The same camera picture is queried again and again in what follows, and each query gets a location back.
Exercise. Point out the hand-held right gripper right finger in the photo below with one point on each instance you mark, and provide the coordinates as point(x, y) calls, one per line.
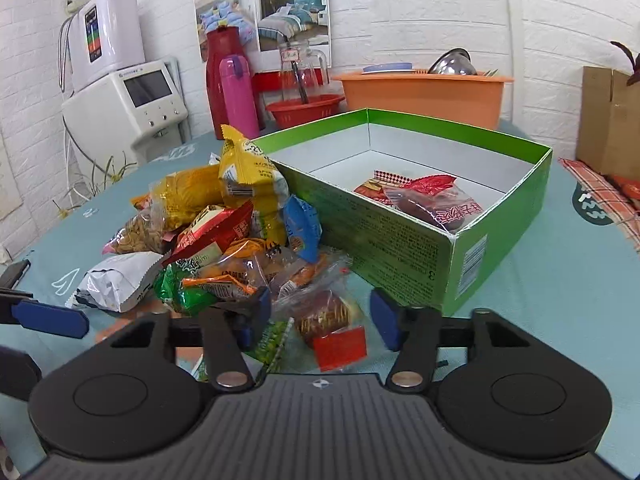
point(384, 317)

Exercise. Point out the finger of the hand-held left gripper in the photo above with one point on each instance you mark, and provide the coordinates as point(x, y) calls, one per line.
point(12, 275)
point(50, 319)

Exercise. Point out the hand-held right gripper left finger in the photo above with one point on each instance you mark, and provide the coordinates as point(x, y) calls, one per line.
point(261, 310)

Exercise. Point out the small green snack packet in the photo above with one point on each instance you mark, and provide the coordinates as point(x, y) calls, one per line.
point(272, 342)

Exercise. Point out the clear packet of orange snacks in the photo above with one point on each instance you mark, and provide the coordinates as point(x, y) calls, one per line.
point(260, 260)

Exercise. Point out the clear red-label cake packet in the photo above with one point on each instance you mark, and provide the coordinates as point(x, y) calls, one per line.
point(325, 317)

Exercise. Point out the green cardboard box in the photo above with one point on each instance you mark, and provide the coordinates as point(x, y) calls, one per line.
point(400, 260)

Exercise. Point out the white silver snack packet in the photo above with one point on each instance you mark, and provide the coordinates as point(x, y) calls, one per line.
point(117, 280)

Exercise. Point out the blue snack packet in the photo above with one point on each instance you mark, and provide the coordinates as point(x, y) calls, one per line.
point(302, 225)

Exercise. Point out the pink-edged seed packet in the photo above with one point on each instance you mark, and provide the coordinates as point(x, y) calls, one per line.
point(135, 237)

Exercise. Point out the yellow white-label snack packet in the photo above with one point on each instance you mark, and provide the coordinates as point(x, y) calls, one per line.
point(250, 175)

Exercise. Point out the yellow clear snack packet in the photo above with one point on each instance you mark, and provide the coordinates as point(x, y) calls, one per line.
point(190, 192)

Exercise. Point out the dark red date packet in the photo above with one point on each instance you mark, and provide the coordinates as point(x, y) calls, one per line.
point(440, 205)

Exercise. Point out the red patterned snack packet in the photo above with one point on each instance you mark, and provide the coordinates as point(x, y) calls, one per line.
point(372, 187)

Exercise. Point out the green leafy plant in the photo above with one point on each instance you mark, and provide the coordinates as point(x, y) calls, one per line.
point(100, 175)

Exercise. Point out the teal printed tablecloth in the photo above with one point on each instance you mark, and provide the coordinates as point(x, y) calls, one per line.
point(525, 285)

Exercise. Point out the white machine with screen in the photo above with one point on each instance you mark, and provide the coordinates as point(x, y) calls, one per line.
point(100, 115)

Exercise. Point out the red plastic basket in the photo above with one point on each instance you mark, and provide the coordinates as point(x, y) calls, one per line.
point(305, 110)

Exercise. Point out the pink bottle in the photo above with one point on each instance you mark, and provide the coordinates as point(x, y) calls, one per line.
point(239, 100)

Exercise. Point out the orange plastic basin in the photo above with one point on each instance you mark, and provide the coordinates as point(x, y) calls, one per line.
point(425, 100)

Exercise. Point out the red rack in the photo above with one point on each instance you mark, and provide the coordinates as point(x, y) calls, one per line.
point(265, 87)

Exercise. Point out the black stirring spoon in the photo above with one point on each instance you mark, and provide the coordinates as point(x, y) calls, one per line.
point(301, 85)

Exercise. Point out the red thermos jug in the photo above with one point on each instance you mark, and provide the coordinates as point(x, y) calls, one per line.
point(215, 85)

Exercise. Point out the glass pitcher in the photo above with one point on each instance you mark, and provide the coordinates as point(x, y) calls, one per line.
point(310, 72)

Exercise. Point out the blue plate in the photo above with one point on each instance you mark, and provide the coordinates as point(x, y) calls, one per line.
point(387, 67)

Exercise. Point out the checked cloth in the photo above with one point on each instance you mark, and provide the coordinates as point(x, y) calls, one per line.
point(600, 185)

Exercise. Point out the white water purifier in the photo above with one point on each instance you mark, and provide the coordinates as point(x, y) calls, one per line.
point(110, 35)

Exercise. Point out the steel bowl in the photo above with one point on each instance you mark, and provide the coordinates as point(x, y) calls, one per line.
point(452, 62)

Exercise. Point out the red envelope stack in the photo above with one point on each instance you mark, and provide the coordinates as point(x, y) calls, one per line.
point(627, 187)

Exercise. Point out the brown cardboard box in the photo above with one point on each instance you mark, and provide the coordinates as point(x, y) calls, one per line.
point(607, 120)

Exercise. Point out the purple leafy plant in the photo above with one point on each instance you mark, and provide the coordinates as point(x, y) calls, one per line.
point(631, 60)

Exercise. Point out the wall calendar poster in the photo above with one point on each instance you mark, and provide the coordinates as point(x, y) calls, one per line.
point(280, 5)

